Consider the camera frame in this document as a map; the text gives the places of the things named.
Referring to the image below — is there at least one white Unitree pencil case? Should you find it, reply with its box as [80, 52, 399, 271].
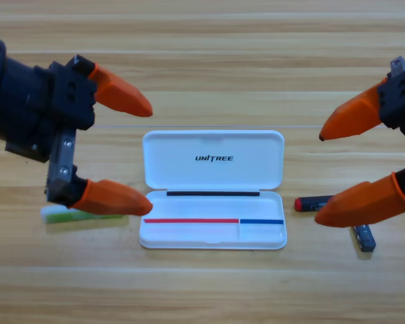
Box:
[138, 130, 288, 250]

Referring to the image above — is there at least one black marker with red ends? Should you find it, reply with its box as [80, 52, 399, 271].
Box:
[294, 194, 333, 213]

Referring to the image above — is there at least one green and white pen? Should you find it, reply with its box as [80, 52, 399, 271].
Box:
[40, 205, 129, 225]

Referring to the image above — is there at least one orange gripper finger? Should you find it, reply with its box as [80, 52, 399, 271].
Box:
[69, 178, 153, 217]
[314, 171, 405, 229]

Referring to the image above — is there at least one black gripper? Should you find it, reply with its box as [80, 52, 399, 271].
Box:
[319, 55, 405, 203]
[0, 33, 153, 207]

